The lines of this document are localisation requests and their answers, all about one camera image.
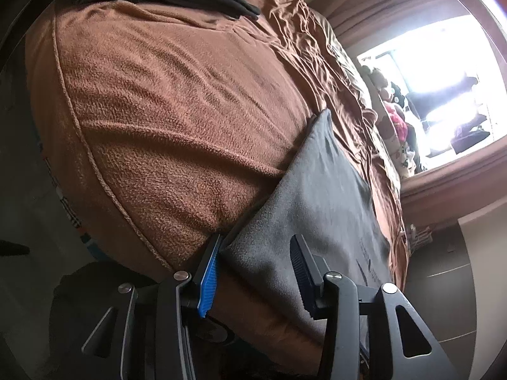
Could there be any pink curtain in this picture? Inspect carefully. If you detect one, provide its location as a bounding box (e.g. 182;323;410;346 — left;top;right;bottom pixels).
309;0;507;246

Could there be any pile of plush toys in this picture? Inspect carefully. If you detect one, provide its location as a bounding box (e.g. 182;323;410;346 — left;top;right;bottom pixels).
358;65;424;179

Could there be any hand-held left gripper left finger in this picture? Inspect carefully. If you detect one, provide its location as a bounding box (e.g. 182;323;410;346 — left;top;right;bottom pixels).
81;233;222;380

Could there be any patterned mattress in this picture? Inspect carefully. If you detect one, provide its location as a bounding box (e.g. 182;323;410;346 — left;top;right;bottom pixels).
40;138;99;254

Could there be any brown blanket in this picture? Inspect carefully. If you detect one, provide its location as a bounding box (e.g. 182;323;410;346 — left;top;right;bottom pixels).
26;0;408;377

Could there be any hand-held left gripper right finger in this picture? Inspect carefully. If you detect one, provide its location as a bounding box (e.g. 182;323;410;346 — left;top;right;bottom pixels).
289;234;460;380

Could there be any grey t-shirt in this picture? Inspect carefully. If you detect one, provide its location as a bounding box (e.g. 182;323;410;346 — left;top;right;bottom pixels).
216;109;393;341

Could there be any small floor rack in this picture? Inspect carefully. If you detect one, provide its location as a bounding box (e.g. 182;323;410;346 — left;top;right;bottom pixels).
406;224;432;250

